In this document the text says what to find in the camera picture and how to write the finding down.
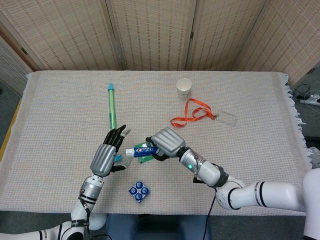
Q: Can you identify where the cyan green toy water pump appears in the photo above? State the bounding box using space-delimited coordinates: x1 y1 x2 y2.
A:
106 83 124 163

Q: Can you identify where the dark blue robot pedestal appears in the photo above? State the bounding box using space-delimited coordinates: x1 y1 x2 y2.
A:
104 214 213 240

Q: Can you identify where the blue white toothpaste tube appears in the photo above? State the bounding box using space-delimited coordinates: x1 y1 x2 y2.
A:
124 145 161 158

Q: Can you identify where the clear plastic badge holder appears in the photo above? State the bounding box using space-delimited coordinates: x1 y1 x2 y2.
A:
214 110 238 128

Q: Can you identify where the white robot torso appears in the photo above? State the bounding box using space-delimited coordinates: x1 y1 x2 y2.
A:
301 167 320 240

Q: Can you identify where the white paper cup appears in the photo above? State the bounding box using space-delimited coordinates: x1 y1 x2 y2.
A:
176 78 193 98

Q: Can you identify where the green foil sachet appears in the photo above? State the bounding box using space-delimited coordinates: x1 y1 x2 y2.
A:
133 141 157 165

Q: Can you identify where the blue toy building block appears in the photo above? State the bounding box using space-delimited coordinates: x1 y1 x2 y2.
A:
128 180 151 204

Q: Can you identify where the woven folding screen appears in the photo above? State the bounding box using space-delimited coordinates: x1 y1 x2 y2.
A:
0 0 320 88

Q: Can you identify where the white power strip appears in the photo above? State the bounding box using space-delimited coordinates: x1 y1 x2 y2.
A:
299 93 320 106

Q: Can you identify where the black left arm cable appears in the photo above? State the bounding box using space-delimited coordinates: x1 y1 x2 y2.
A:
77 197 112 240

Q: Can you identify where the orange lanyard strap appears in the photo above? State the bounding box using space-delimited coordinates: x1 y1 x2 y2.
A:
170 98 216 128

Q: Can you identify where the black power cord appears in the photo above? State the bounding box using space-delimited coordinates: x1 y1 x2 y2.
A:
292 83 311 99

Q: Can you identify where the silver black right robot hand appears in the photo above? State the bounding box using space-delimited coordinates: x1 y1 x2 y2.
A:
144 127 187 162

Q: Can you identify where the beige woven tablecloth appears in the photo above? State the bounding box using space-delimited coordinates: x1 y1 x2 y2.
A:
0 70 315 217

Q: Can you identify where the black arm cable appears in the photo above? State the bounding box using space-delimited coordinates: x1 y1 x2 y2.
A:
202 188 218 240
77 197 112 240

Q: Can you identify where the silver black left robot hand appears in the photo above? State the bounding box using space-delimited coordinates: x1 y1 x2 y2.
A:
89 124 133 177

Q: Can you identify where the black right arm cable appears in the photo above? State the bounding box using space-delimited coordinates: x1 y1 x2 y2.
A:
202 188 218 240

